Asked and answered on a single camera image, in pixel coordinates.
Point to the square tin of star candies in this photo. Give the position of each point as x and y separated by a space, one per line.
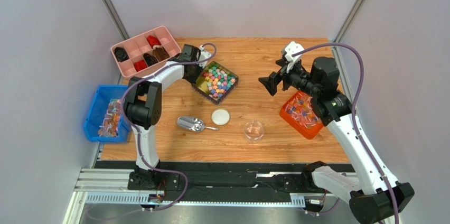
215 83

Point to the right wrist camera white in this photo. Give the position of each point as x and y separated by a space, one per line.
290 55

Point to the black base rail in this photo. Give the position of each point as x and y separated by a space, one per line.
200 184

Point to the orange tray of candies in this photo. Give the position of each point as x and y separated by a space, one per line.
298 113

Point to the black chocolate in tray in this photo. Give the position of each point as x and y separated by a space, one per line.
121 54

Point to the pink compartment tray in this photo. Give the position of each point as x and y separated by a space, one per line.
137 46

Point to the blue plastic bin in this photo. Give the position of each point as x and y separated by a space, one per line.
104 123

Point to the white round lid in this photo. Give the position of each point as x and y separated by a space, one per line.
220 116

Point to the clear plastic cup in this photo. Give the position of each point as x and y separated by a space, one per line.
253 131

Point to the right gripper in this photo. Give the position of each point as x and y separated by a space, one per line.
278 80

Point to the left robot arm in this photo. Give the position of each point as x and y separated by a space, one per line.
142 110

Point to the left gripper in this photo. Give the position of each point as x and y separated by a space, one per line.
193 80

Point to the right aluminium frame post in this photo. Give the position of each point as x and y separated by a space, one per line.
345 27

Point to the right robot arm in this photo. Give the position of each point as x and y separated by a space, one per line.
377 194

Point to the left aluminium frame post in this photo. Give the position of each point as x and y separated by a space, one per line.
113 13

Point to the aluminium frame post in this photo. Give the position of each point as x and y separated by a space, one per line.
113 13
345 27

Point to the metal scoop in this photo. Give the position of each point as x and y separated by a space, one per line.
193 124

